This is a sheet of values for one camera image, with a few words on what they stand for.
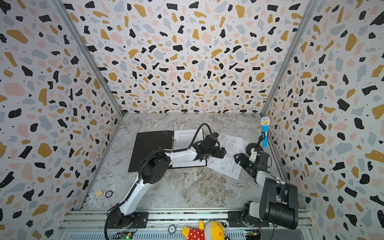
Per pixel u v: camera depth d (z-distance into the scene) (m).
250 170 0.70
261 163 0.72
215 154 0.88
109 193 0.82
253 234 0.72
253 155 0.85
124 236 0.71
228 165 0.95
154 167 0.57
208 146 0.78
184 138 1.07
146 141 1.04
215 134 0.90
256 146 0.97
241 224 0.73
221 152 0.89
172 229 0.72
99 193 0.81
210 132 0.90
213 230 0.65
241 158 0.83
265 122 0.82
